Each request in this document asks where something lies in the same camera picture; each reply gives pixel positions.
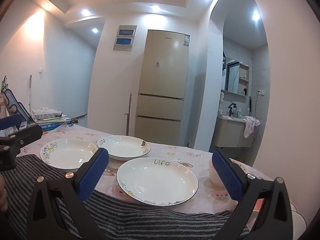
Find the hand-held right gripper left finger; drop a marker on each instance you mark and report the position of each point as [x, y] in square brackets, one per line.
[93, 172]

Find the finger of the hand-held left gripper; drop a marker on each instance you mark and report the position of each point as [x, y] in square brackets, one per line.
[10, 122]
[27, 133]

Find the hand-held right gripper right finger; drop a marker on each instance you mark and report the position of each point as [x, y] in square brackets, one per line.
[227, 177]

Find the small printed ceramic bowl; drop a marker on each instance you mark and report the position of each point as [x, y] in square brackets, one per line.
[215, 177]

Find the white cartoon print plate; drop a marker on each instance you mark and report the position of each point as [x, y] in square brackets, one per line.
[67, 155]
[157, 180]
[125, 147]

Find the person's left hand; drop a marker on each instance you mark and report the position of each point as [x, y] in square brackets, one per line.
[3, 195]

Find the blue cartoon print bag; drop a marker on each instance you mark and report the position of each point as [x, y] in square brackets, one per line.
[18, 107]

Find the white tissue box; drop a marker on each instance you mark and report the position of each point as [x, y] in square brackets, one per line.
[46, 113]

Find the beige vanity cabinet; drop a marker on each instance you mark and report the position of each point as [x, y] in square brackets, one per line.
[230, 132]

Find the brown shoes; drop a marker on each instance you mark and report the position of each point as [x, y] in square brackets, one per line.
[75, 120]

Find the white hanging towel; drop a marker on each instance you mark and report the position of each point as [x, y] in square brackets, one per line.
[251, 126]

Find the green bottle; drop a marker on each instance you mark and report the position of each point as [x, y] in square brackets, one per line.
[239, 113]

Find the black faucet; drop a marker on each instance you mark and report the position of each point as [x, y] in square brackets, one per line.
[232, 108]

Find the grey striped towel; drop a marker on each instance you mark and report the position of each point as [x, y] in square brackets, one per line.
[150, 222]

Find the bathroom mirror cabinet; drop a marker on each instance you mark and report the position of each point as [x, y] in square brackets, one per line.
[235, 77]

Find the beige refrigerator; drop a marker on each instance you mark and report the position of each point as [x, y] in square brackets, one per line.
[162, 80]

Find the recessed ceiling light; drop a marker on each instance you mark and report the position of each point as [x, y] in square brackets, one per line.
[95, 30]
[47, 6]
[85, 12]
[155, 8]
[255, 17]

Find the fridge energy label sticker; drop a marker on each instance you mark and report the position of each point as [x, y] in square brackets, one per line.
[186, 41]

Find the white wall outlet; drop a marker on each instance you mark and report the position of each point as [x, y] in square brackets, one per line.
[261, 92]

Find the wall electrical panel box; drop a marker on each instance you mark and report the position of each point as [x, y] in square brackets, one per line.
[125, 47]

